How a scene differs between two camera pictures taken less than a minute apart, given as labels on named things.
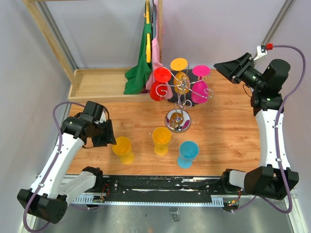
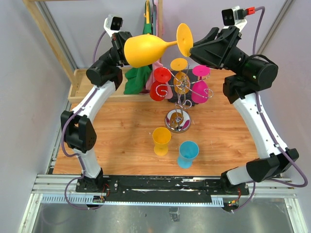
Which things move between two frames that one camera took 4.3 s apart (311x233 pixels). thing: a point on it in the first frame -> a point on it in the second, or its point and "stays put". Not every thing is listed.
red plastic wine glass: x=158 y=89 stays put
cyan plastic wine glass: x=188 y=151 stays put
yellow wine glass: x=161 y=137 stays put
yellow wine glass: x=181 y=82 stays put
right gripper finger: x=233 y=69 -> x=211 y=36
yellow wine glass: x=122 y=148 -> x=141 y=50
